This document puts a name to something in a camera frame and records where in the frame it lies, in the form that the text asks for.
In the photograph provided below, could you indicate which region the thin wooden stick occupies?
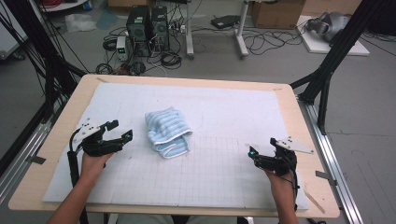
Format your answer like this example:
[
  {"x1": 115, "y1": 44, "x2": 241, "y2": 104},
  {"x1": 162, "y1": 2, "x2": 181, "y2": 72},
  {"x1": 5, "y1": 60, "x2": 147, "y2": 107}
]
[{"x1": 303, "y1": 189, "x2": 327, "y2": 215}]

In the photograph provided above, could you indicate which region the slim black computer tower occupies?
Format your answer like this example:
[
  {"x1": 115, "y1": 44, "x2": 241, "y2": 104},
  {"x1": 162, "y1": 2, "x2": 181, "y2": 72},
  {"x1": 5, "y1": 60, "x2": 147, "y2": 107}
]
[{"x1": 150, "y1": 6, "x2": 171, "y2": 52}]

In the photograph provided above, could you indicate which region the tangle of black floor cables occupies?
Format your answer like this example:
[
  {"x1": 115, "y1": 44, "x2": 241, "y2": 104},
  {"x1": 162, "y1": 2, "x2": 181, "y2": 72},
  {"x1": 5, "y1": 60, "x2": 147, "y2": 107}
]
[{"x1": 94, "y1": 17, "x2": 312, "y2": 77}]

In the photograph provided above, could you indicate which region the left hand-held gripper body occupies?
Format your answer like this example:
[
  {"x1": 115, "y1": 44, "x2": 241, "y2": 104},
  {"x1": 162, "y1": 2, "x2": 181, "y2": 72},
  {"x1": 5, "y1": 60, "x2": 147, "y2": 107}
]
[{"x1": 75, "y1": 117, "x2": 125, "y2": 158}]

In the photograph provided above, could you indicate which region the grey tape strip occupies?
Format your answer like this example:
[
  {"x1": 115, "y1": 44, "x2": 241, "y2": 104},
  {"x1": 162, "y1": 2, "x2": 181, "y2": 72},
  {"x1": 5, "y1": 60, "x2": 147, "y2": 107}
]
[
  {"x1": 315, "y1": 170, "x2": 338, "y2": 188},
  {"x1": 25, "y1": 155, "x2": 47, "y2": 165}
]

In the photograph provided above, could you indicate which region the light blue striped towel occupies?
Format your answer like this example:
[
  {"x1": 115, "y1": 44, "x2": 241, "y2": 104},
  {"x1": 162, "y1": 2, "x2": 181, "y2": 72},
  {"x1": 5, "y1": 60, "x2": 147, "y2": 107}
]
[{"x1": 144, "y1": 106, "x2": 194, "y2": 160}]

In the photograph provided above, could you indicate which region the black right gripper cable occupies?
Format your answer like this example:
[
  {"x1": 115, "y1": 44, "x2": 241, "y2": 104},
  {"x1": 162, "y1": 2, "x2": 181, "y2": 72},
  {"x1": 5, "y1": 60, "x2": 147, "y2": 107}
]
[{"x1": 289, "y1": 160, "x2": 301, "y2": 213}]

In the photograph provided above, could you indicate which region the grey headset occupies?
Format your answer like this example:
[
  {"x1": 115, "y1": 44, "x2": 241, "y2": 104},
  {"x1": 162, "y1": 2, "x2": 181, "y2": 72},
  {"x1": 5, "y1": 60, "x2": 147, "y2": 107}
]
[{"x1": 305, "y1": 11, "x2": 350, "y2": 44}]

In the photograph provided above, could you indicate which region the white power supply box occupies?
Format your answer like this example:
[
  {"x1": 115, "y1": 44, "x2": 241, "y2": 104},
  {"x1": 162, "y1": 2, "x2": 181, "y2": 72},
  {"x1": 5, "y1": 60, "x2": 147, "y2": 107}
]
[{"x1": 115, "y1": 35, "x2": 129, "y2": 62}]

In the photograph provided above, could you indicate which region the flat black box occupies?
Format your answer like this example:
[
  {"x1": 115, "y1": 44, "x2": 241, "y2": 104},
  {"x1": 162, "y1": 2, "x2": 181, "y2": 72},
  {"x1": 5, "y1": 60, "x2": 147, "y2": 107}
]
[{"x1": 210, "y1": 14, "x2": 241, "y2": 30}]

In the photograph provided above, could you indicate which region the person's right hand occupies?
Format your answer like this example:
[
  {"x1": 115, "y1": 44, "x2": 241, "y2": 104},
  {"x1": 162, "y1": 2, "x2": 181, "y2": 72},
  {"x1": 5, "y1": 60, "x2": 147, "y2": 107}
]
[{"x1": 264, "y1": 169, "x2": 296, "y2": 191}]

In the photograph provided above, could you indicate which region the person's left hand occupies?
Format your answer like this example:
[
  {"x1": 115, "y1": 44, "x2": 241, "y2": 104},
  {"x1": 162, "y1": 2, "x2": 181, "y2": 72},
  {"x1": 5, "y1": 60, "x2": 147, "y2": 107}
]
[{"x1": 78, "y1": 150, "x2": 115, "y2": 189}]

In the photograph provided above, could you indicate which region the white desk leg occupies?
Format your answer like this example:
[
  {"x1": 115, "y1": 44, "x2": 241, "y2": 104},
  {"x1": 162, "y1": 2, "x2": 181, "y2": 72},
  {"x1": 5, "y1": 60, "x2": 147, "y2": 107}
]
[
  {"x1": 233, "y1": 0, "x2": 250, "y2": 59},
  {"x1": 184, "y1": 0, "x2": 196, "y2": 60}
]

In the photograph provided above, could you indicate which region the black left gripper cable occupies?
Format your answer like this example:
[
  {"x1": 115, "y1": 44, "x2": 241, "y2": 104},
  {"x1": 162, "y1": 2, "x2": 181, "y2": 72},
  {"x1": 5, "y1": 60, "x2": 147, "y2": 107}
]
[{"x1": 66, "y1": 128, "x2": 92, "y2": 224}]

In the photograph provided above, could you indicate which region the aluminium rail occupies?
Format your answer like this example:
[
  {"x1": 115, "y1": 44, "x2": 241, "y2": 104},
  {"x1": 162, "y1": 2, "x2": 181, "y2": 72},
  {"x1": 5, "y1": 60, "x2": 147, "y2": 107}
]
[
  {"x1": 0, "y1": 119, "x2": 54, "y2": 204},
  {"x1": 298, "y1": 98, "x2": 364, "y2": 224}
]

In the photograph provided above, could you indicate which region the clear plastic bag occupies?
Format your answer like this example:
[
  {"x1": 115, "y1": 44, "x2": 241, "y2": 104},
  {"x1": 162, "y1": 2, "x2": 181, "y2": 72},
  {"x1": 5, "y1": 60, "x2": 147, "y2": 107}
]
[{"x1": 64, "y1": 12, "x2": 98, "y2": 34}]

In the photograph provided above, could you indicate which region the low brown cardboard box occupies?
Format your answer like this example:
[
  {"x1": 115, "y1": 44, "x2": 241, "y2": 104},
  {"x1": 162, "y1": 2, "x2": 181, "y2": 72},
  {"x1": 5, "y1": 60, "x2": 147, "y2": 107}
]
[{"x1": 302, "y1": 0, "x2": 364, "y2": 17}]

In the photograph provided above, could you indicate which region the large black computer tower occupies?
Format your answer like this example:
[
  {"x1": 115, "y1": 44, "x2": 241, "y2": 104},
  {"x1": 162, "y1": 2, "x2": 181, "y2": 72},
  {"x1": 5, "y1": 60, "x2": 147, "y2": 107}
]
[{"x1": 125, "y1": 5, "x2": 152, "y2": 58}]

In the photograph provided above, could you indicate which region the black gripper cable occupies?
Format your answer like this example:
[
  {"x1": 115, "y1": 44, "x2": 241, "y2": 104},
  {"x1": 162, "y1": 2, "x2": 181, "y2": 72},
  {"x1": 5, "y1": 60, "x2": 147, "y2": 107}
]
[
  {"x1": 66, "y1": 128, "x2": 92, "y2": 224},
  {"x1": 289, "y1": 160, "x2": 301, "y2": 213}
]

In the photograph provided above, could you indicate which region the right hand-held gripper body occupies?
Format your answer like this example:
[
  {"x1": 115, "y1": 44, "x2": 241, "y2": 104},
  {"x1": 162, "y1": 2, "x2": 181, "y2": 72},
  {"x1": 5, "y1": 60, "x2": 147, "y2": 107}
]
[{"x1": 252, "y1": 135, "x2": 316, "y2": 177}]

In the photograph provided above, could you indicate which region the white floor board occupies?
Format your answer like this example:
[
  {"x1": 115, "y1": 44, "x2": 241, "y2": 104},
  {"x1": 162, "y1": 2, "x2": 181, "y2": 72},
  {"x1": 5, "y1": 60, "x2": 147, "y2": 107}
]
[{"x1": 295, "y1": 14, "x2": 371, "y2": 57}]

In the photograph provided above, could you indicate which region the large brown cardboard box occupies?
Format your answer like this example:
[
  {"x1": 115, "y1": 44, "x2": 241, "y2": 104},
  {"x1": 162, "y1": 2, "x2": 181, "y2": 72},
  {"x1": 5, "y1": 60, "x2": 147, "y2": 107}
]
[{"x1": 250, "y1": 0, "x2": 306, "y2": 30}]

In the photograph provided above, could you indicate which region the black metal frame strut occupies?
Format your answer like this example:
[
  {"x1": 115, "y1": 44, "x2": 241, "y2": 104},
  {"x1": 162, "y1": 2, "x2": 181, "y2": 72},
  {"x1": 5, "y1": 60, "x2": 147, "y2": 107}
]
[
  {"x1": 289, "y1": 0, "x2": 396, "y2": 135},
  {"x1": 0, "y1": 0, "x2": 89, "y2": 125}
]

